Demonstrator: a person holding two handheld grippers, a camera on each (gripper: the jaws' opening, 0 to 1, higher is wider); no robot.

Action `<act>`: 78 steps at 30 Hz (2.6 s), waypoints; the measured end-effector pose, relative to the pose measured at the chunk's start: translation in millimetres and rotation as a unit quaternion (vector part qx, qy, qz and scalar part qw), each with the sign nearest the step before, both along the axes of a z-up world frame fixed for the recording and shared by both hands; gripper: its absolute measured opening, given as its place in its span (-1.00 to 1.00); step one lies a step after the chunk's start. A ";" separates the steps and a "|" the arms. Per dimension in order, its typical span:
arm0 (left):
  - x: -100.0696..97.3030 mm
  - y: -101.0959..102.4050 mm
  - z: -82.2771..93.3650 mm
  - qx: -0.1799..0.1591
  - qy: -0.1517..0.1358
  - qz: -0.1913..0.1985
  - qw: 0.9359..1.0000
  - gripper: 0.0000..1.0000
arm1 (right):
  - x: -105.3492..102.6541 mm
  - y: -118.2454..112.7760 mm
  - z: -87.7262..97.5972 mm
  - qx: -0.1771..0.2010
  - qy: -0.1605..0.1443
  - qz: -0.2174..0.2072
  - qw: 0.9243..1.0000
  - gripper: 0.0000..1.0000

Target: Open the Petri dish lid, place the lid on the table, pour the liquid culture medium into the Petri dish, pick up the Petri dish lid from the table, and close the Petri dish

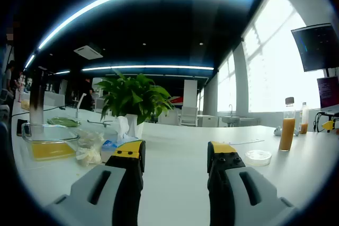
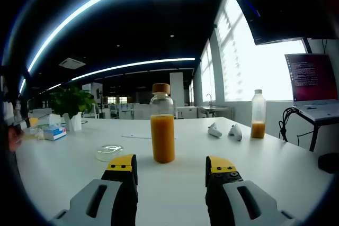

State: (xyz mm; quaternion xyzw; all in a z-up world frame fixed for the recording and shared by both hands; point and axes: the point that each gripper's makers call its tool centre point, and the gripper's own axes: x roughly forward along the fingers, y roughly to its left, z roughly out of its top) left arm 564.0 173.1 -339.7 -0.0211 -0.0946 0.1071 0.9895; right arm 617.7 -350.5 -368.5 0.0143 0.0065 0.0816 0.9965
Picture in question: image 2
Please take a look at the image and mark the black cable bundle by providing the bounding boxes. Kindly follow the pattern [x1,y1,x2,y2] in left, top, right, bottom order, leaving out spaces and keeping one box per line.
[278,106,300,142]

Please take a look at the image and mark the black laptop stand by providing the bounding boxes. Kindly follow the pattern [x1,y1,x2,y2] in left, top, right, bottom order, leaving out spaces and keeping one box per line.
[293,106,339,152]

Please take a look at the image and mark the white handheld controller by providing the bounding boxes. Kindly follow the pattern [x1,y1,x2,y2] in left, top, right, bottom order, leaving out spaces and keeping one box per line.
[228,124,243,141]
[207,122,222,138]

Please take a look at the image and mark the glass bottle liquid culture medium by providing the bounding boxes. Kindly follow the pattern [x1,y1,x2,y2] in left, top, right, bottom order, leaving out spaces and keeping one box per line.
[150,92,176,164]

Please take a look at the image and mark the white plant pot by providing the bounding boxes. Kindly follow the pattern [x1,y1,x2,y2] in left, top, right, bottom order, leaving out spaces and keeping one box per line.
[62,112,83,132]

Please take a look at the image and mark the steel sink with faucet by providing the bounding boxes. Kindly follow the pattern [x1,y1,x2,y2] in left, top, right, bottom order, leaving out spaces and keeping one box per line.
[200,93,235,120]

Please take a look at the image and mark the container with yellow liquid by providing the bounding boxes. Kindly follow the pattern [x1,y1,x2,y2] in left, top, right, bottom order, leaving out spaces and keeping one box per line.
[23,126,40,141]

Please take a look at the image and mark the wooden bottle cap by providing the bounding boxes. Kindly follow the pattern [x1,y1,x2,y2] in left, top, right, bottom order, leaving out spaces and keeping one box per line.
[152,83,171,95]

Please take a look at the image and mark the blue tissue box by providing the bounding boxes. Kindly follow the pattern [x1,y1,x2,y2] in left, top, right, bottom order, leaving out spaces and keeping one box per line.
[43,114,67,141]

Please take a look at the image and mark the clear glass Petri dish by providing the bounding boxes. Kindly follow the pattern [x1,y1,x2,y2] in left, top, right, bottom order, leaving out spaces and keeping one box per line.
[95,145,124,162]

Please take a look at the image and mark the open laptop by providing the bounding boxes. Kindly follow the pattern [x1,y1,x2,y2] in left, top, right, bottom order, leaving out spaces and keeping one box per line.
[284,53,339,125]

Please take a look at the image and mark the green leafy plant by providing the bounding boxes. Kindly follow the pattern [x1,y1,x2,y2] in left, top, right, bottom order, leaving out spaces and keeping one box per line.
[49,85,98,120]

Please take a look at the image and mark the row of office desks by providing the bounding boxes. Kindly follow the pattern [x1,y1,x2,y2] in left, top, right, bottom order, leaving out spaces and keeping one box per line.
[105,102,170,120]

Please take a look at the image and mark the ceiling air vent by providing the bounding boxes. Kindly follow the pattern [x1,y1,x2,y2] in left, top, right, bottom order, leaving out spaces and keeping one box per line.
[58,57,86,69]

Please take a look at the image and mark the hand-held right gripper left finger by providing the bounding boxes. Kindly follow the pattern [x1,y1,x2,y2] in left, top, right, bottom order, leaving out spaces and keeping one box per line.
[50,153,139,226]

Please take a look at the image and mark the white table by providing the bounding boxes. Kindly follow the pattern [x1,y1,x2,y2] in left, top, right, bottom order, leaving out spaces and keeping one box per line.
[14,116,334,226]

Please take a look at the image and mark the plastic bottle with orange liquid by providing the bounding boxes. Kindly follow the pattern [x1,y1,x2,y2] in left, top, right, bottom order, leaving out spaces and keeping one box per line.
[251,89,267,139]

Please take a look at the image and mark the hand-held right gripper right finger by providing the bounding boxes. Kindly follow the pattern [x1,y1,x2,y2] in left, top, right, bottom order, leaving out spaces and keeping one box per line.
[205,156,297,226]

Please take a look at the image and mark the black wall monitor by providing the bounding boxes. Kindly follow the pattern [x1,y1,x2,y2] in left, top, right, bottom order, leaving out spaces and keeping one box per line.
[235,0,339,46]

